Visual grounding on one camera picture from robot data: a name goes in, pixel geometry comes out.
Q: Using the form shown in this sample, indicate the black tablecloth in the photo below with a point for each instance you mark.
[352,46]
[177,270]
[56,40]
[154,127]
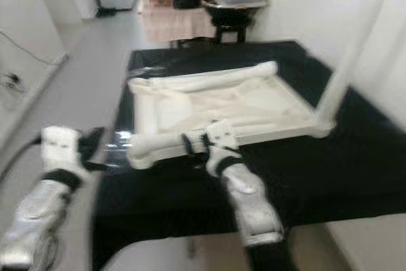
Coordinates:
[342,182]

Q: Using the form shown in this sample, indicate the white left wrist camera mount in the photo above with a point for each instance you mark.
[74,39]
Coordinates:
[60,147]

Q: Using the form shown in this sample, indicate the pink checked cloth table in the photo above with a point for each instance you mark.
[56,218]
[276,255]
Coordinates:
[177,25]

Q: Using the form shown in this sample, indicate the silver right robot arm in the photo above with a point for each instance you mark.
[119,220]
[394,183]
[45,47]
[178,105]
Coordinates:
[250,207]

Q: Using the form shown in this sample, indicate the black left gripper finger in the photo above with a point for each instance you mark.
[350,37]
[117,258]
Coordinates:
[101,147]
[94,139]

